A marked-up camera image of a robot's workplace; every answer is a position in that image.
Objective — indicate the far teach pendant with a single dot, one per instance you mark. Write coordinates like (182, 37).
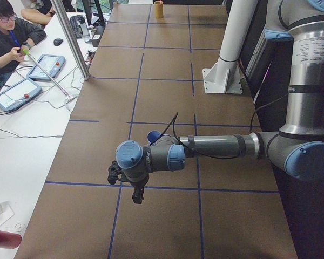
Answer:
(51, 63)

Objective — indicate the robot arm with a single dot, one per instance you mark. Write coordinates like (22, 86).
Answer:
(297, 147)

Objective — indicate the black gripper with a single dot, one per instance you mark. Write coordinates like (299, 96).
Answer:
(138, 186)

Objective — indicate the black keyboard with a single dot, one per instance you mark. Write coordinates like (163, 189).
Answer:
(75, 25)

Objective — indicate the teach pendant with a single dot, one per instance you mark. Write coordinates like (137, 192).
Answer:
(51, 63)
(19, 94)

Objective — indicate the blue paper cup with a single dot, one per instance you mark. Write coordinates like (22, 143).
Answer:
(152, 136)

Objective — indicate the long metal grabber stick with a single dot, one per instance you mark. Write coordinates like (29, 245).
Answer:
(68, 97)

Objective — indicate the tan bamboo cup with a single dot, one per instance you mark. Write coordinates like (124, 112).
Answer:
(159, 9)

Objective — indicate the red cylinder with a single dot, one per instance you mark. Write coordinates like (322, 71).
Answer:
(9, 240)

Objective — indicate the black computer mouse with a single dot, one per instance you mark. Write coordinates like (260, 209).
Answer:
(57, 41)

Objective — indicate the white camera pole with base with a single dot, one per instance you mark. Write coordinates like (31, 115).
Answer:
(224, 76)

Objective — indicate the near teach pendant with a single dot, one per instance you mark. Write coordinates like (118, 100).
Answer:
(19, 94)

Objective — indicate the aluminium frame post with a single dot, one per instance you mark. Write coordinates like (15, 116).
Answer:
(72, 41)

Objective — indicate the person in black jacket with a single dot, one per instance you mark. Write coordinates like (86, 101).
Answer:
(16, 35)

